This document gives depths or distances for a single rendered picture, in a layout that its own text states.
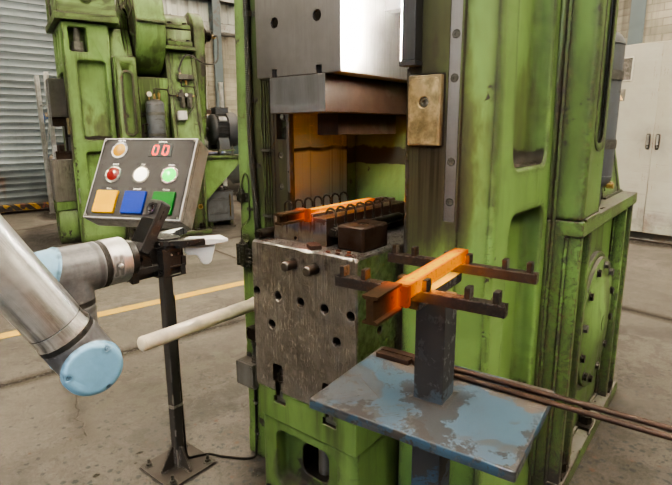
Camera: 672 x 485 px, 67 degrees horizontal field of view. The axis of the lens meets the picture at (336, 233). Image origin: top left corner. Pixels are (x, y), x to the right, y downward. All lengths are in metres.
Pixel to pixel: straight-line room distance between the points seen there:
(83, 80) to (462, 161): 5.16
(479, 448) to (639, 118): 5.71
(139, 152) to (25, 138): 7.34
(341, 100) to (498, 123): 0.41
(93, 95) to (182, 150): 4.43
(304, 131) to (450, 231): 0.61
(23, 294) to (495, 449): 0.77
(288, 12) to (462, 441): 1.09
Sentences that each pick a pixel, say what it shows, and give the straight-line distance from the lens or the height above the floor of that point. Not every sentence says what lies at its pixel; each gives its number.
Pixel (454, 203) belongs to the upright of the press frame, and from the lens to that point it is 1.31.
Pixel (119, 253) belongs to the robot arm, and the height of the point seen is 1.00.
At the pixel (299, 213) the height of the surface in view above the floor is 1.00.
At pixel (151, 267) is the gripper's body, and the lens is 1.10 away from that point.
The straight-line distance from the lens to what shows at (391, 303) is 0.80.
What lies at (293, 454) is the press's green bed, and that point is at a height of 0.23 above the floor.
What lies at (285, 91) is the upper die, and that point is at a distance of 1.43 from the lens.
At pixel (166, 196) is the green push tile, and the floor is 1.03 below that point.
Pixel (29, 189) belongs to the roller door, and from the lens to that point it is 9.10.
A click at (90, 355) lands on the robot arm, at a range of 0.88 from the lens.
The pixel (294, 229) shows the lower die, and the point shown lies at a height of 0.95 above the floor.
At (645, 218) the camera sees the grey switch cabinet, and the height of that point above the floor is 0.26.
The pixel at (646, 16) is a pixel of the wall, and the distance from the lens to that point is 7.26.
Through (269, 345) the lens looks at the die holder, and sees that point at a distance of 1.54.
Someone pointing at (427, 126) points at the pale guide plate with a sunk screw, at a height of 1.23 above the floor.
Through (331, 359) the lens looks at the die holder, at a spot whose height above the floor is 0.63.
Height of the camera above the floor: 1.23
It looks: 12 degrees down
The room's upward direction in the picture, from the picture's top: straight up
